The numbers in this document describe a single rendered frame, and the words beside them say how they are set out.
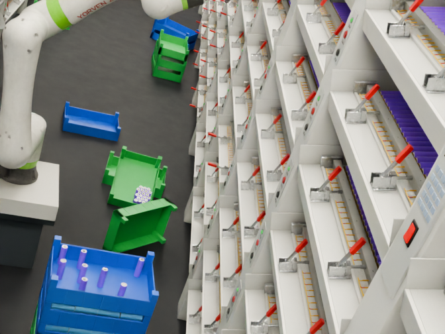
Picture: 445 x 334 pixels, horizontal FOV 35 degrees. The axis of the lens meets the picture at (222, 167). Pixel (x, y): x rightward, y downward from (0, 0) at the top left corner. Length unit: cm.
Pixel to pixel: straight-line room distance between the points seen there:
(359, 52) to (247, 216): 76
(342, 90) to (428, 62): 38
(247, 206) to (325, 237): 81
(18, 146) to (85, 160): 122
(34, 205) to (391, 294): 180
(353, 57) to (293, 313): 56
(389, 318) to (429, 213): 16
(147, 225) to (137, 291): 108
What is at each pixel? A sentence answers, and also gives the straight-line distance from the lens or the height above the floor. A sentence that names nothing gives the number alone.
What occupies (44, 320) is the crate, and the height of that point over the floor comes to 41.
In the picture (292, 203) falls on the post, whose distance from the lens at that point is 172.
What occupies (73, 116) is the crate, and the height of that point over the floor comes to 0.
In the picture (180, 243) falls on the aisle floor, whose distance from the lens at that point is 325.
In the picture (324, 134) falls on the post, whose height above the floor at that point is 121.
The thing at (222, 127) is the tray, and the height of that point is 54.
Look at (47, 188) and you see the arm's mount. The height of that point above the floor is 34.
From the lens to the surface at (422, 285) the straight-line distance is 100.
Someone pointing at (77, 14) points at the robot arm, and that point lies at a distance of 244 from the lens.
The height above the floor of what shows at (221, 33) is 57.
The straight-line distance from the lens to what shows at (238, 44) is 356.
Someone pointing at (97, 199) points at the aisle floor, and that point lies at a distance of 337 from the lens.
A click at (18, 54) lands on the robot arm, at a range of 235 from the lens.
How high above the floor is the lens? 180
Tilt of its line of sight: 27 degrees down
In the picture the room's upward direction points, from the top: 20 degrees clockwise
